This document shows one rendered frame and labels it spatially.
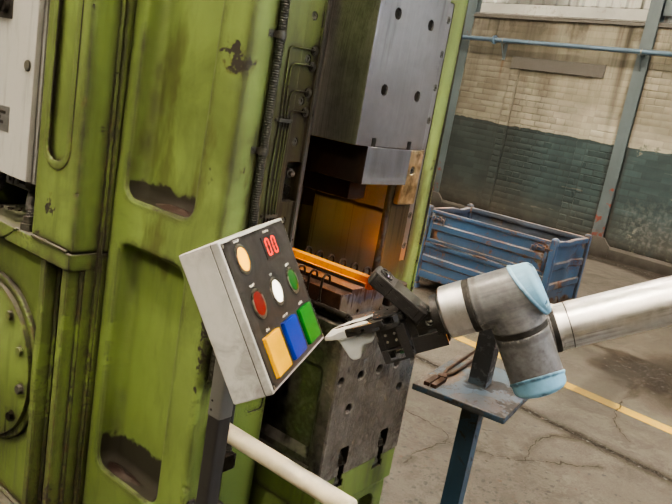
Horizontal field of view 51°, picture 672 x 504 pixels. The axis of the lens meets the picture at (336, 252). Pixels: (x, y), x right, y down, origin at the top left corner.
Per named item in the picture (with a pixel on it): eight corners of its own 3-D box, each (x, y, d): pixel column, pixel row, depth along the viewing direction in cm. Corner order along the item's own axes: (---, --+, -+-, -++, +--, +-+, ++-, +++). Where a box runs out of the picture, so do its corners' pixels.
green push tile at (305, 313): (321, 334, 149) (309, 300, 148) (311, 344, 142) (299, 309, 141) (313, 336, 150) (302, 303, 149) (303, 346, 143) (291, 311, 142)
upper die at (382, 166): (405, 185, 189) (412, 150, 187) (361, 184, 174) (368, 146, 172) (292, 156, 214) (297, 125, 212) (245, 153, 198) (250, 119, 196)
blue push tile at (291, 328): (308, 347, 139) (295, 312, 139) (297, 359, 133) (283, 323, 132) (300, 349, 140) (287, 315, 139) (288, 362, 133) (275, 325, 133)
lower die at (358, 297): (381, 308, 197) (386, 280, 195) (337, 318, 181) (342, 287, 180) (275, 267, 222) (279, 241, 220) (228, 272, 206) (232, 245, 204)
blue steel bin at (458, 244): (574, 317, 593) (595, 235, 577) (536, 332, 531) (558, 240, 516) (453, 276, 664) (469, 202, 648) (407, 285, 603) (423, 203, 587)
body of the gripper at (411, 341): (381, 366, 118) (450, 348, 115) (364, 318, 117) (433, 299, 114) (389, 352, 125) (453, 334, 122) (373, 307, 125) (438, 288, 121)
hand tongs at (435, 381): (486, 343, 267) (487, 340, 267) (497, 346, 265) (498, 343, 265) (423, 384, 216) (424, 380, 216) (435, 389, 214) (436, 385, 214)
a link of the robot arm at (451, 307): (458, 286, 112) (462, 274, 121) (429, 295, 113) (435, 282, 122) (476, 338, 112) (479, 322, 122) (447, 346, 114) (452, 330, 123)
